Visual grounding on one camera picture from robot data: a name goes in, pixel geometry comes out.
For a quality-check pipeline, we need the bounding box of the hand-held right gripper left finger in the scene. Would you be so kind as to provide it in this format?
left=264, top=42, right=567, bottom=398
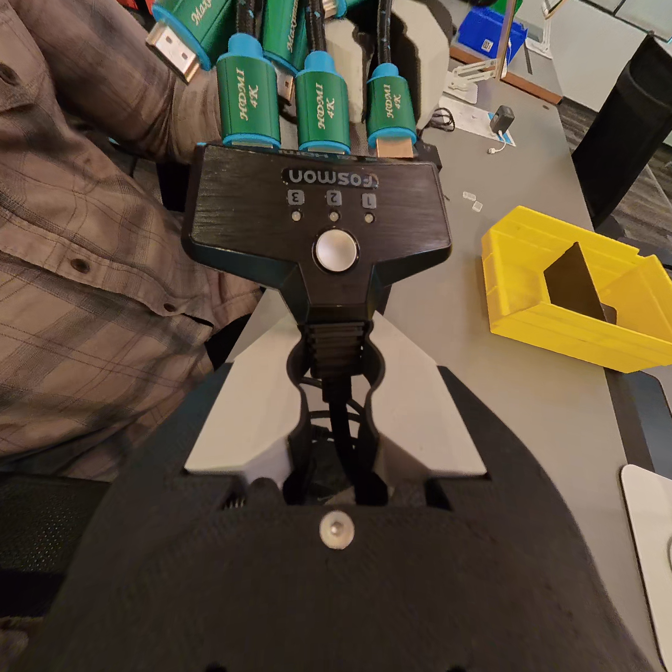
left=184, top=314, right=309, bottom=477

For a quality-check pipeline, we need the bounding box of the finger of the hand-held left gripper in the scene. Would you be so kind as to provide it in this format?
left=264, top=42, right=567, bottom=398
left=391, top=0, right=453, bottom=130
left=324, top=20, right=375, bottom=126

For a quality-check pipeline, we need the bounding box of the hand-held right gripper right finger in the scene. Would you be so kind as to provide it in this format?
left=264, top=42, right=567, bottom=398
left=366, top=312, right=487, bottom=477

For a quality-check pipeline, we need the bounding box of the green plug black cable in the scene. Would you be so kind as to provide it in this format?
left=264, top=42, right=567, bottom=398
left=261, top=0, right=352, bottom=157

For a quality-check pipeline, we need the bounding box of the blue-flecked black braided cable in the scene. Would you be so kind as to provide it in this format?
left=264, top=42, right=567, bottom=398
left=321, top=0, right=420, bottom=160
left=145, top=0, right=282, bottom=152

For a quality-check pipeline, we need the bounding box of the black hdmi switch box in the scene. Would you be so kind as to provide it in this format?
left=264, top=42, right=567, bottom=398
left=181, top=143, right=454, bottom=393

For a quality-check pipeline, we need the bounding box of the yellow plastic bin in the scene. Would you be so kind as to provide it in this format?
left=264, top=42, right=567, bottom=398
left=480, top=205, right=672, bottom=375

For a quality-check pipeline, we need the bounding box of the blue plastic bin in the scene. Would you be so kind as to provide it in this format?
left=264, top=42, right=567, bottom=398
left=455, top=5, right=529, bottom=60

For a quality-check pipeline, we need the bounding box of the white paper sheet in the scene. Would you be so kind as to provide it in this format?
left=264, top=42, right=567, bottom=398
left=440, top=96, right=518, bottom=148

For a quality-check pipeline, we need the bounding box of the wood-edged desk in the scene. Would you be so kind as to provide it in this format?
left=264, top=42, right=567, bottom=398
left=449, top=42, right=564, bottom=106

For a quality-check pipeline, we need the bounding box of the white tablet stand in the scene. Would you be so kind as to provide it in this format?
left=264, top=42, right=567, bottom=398
left=621, top=463, right=672, bottom=672

